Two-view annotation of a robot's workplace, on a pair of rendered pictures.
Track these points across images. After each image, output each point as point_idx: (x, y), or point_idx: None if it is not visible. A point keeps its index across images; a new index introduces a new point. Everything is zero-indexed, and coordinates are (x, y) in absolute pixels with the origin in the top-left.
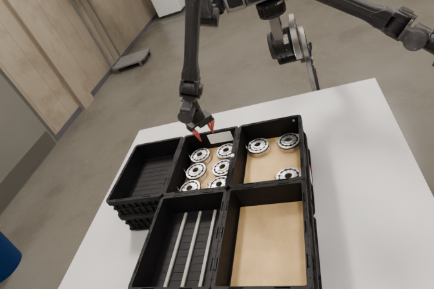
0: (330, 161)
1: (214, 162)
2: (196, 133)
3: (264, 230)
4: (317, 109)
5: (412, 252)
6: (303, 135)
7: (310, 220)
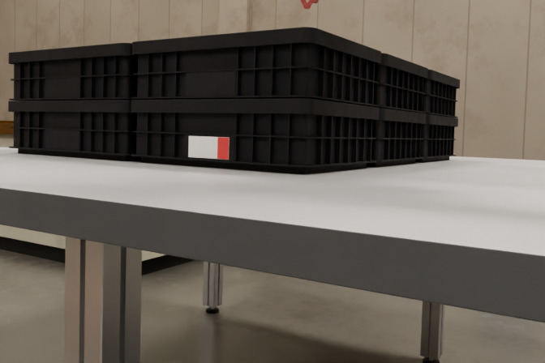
0: (221, 174)
1: None
2: None
3: None
4: (527, 197)
5: None
6: (238, 43)
7: (91, 92)
